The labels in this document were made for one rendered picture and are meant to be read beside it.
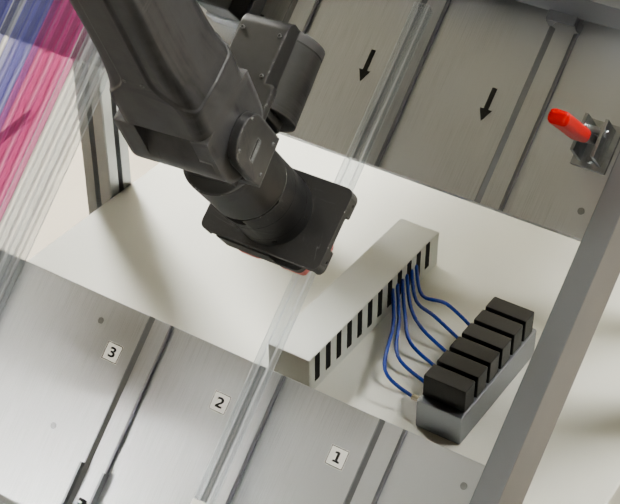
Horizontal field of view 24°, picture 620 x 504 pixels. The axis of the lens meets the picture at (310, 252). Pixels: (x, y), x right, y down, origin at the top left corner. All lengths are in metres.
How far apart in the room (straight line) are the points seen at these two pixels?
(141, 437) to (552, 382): 0.34
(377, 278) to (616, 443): 0.30
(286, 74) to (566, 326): 0.28
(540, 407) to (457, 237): 0.64
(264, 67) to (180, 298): 0.66
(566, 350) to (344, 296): 0.48
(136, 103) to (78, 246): 0.83
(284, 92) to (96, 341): 0.34
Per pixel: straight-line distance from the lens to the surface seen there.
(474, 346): 1.43
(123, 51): 0.81
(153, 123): 0.87
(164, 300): 1.59
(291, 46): 0.98
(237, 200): 0.96
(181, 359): 1.18
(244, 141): 0.89
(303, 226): 1.04
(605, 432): 1.45
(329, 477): 1.11
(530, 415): 1.06
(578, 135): 1.04
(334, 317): 1.49
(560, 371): 1.08
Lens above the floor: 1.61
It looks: 37 degrees down
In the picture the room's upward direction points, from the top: straight up
